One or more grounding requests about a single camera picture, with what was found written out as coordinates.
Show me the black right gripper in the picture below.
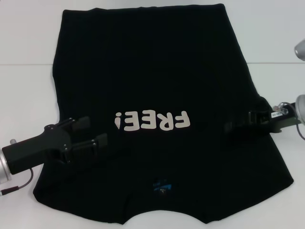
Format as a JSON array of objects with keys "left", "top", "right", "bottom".
[{"left": 224, "top": 102, "right": 298, "bottom": 134}]

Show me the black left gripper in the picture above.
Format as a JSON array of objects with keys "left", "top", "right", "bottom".
[{"left": 1, "top": 115, "right": 109, "bottom": 175}]

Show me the black shirt with FREE print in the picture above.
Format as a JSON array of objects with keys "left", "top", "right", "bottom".
[{"left": 33, "top": 3, "right": 295, "bottom": 219}]

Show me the right arm cable with plug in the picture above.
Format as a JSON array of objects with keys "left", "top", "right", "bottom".
[{"left": 274, "top": 102, "right": 305, "bottom": 142}]

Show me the arm cable with plug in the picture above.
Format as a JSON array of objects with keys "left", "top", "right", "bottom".
[
  {"left": 0, "top": 168, "right": 34, "bottom": 196},
  {"left": 274, "top": 102, "right": 305, "bottom": 142}
]

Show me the left arm cable with plug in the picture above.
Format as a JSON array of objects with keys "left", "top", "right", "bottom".
[{"left": 0, "top": 168, "right": 34, "bottom": 196}]

